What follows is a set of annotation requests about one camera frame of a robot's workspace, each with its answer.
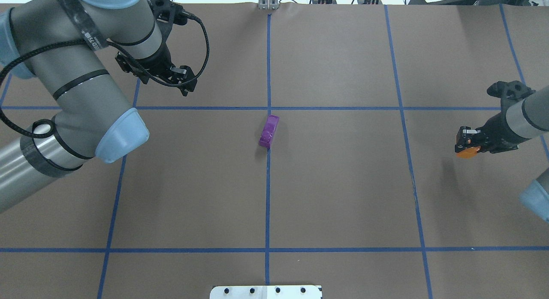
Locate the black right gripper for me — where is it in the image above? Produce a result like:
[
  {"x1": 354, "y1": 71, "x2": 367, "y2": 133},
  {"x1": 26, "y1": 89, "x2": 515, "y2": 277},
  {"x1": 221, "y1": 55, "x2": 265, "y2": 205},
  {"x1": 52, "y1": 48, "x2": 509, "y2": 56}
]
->
[{"x1": 455, "y1": 112, "x2": 522, "y2": 154}]

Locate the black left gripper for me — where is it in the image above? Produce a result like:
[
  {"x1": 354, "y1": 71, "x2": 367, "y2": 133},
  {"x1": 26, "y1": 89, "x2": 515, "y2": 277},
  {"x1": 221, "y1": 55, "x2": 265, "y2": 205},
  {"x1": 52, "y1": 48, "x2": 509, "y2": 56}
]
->
[{"x1": 115, "y1": 48, "x2": 197, "y2": 97}]

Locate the orange trapezoid block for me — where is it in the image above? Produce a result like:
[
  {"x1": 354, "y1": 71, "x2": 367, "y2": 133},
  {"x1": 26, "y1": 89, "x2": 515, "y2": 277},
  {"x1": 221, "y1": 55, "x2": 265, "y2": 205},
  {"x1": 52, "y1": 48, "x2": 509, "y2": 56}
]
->
[{"x1": 455, "y1": 139, "x2": 481, "y2": 159}]

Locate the purple trapezoid block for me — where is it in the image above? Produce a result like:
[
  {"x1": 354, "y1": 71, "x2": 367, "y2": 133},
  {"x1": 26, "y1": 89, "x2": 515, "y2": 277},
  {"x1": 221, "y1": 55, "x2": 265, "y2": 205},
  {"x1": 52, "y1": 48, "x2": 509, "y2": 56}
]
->
[{"x1": 258, "y1": 115, "x2": 280, "y2": 150}]

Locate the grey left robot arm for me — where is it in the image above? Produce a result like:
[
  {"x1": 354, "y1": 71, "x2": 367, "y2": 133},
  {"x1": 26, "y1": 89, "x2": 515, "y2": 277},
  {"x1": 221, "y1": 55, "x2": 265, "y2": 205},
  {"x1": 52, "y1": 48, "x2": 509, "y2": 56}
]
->
[{"x1": 1, "y1": 0, "x2": 205, "y2": 212}]

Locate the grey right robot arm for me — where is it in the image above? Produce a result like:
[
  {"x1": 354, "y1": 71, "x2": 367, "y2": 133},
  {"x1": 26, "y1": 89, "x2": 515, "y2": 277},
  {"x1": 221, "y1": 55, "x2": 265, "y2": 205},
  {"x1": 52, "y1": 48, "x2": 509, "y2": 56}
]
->
[{"x1": 455, "y1": 81, "x2": 549, "y2": 158}]

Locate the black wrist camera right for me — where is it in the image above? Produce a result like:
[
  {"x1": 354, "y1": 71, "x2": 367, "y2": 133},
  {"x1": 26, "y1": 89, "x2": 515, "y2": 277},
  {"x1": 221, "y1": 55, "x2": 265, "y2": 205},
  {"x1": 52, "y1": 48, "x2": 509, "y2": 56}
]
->
[{"x1": 486, "y1": 81, "x2": 537, "y2": 114}]

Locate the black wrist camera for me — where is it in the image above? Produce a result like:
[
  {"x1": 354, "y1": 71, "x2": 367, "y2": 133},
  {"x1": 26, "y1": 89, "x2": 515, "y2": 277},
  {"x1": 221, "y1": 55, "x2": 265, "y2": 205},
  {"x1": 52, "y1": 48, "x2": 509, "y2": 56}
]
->
[
  {"x1": 147, "y1": 0, "x2": 189, "y2": 26},
  {"x1": 486, "y1": 81, "x2": 537, "y2": 114}
]

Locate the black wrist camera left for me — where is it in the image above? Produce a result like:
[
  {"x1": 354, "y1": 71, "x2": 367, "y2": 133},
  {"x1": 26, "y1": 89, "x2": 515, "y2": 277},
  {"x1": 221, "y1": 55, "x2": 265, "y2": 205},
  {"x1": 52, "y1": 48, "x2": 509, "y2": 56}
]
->
[{"x1": 147, "y1": 0, "x2": 189, "y2": 26}]

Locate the aluminium frame post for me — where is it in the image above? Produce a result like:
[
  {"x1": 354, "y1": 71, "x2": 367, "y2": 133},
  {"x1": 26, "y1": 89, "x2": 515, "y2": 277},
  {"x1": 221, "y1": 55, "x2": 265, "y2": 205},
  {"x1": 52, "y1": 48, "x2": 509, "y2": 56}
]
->
[{"x1": 258, "y1": 0, "x2": 280, "y2": 10}]

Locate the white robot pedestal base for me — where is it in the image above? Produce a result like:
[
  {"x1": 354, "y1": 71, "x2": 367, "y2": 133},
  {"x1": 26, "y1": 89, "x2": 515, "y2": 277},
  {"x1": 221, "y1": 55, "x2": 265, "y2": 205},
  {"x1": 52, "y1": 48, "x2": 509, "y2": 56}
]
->
[{"x1": 209, "y1": 285, "x2": 323, "y2": 299}]

